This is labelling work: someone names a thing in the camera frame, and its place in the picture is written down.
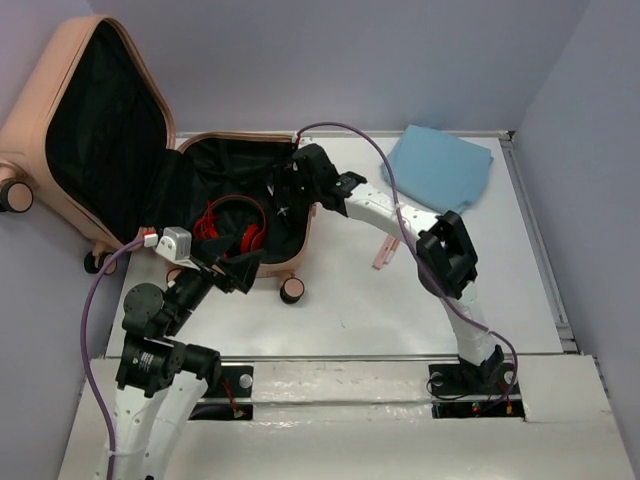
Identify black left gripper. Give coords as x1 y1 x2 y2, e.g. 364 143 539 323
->
165 232 267 332

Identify red black headphones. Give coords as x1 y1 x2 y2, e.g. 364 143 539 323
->
193 194 267 254

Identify pink white stick tube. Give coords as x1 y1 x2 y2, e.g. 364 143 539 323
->
372 236 400 270

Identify light blue cloth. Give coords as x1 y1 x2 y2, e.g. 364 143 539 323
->
381 125 493 214

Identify pink hard-shell suitcase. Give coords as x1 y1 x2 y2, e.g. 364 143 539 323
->
1 15 315 304

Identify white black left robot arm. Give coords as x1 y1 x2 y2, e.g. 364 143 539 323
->
103 228 264 479

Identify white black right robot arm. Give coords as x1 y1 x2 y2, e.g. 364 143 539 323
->
284 144 506 394

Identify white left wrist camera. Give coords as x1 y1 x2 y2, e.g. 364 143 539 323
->
142 227 192 265

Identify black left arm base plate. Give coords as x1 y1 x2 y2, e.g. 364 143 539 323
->
190 364 254 421

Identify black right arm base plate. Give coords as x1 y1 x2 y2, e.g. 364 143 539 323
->
426 363 525 420

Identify aluminium table edge rail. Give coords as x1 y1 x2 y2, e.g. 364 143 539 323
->
500 131 581 354

